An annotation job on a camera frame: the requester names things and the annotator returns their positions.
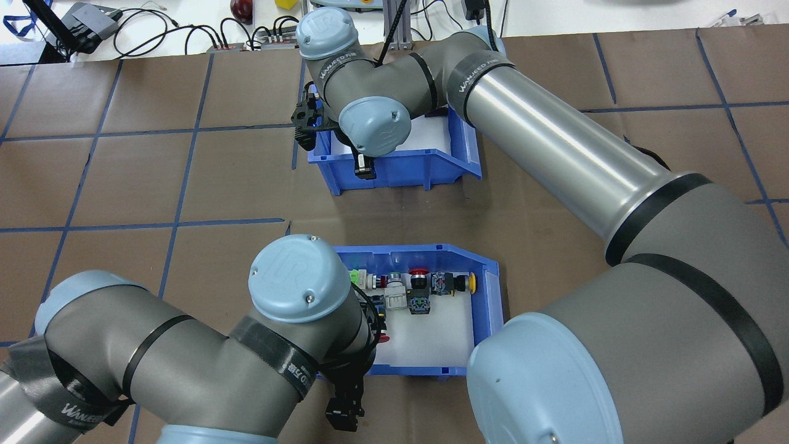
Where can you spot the white switch with green lens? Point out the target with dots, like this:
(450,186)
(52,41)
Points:
(396,299)

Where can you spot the blue bin holding button switches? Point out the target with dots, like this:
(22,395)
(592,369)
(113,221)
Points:
(487,290)

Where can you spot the yellow block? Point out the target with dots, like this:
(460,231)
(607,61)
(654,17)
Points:
(285,3)

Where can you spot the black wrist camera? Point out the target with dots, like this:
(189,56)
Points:
(305,117)

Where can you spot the red mushroom button black block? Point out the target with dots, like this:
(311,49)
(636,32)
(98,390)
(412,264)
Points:
(420,287)

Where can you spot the aluminium extrusion post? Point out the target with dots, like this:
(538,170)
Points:
(408,24)

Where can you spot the light blue teach pendant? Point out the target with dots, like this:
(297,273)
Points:
(365,3)

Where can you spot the blue pen with grey clip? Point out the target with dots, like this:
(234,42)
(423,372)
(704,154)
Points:
(749,20)

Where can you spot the white switch with green label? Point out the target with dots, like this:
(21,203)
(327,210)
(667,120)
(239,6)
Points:
(370,280)

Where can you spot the blue bin holding black part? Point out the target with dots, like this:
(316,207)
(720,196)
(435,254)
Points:
(407,169)

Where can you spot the red mushroom button blue block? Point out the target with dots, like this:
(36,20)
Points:
(378,306)

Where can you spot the red yellow mango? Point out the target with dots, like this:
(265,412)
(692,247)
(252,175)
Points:
(241,9)

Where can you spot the black power adapter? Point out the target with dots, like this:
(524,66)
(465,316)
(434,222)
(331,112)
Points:
(474,9)

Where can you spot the yellow button black switch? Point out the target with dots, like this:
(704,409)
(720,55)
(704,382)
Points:
(456,282)

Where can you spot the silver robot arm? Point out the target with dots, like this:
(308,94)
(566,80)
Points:
(555,135)
(185,370)

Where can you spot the black stand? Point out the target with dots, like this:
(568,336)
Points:
(49,31)

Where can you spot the black usb hub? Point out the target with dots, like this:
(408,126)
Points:
(225,47)
(277,42)

